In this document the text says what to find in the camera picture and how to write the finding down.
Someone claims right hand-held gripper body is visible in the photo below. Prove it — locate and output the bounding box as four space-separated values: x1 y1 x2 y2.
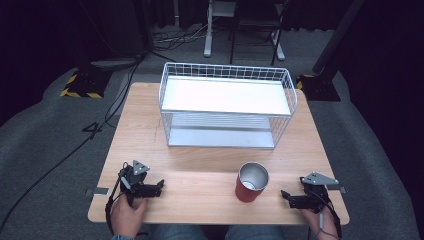
298 171 340 214

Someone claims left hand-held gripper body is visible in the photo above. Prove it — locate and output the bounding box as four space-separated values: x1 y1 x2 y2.
118 159 157 206

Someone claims red cup with metal inside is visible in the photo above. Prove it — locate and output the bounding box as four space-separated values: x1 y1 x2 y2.
234 161 270 204

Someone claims white wire shelf rack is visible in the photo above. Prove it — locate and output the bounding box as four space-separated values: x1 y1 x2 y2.
158 61 299 150

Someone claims person's right hand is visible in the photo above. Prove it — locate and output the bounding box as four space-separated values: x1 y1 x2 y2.
300 207 340 240

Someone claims person's left hand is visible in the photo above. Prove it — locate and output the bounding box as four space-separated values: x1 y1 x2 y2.
109 193 150 240

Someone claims grey tape strip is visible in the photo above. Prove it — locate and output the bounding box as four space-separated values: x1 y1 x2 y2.
327 185 348 195
85 187 110 197

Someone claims person's left leg in jeans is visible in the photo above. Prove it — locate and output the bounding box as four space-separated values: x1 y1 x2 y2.
145 223 210 240

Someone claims person's leg in jeans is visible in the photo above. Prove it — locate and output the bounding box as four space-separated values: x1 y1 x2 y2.
145 223 210 240
224 224 285 240

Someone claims person's right leg in jeans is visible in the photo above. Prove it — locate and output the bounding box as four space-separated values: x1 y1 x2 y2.
224 224 285 240

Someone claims white desk foot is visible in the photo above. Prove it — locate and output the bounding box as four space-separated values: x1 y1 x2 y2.
270 29 287 62

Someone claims white desk leg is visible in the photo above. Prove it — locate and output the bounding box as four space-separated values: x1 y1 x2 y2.
202 0 238 58

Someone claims black slanted pole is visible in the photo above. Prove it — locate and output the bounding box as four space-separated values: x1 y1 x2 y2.
311 0 366 76

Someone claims right hand-held gripper cable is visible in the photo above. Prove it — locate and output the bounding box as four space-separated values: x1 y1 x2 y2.
299 177 344 240

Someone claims hand-held gripper cable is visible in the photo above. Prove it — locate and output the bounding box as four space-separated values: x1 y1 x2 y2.
104 161 132 236
299 177 344 240

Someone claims left hand-held gripper cable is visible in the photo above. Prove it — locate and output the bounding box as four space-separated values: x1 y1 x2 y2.
104 161 132 236

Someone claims long black floor cable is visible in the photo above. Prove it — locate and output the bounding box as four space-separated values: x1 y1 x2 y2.
0 56 145 232

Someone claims black yellow striped base plate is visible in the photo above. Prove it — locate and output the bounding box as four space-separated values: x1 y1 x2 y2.
59 67 114 100
295 73 342 102

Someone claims bundle of floor cables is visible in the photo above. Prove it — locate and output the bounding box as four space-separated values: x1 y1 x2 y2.
152 23 209 45

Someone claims black metal chair frame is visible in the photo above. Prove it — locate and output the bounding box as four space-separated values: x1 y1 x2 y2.
228 0 292 67

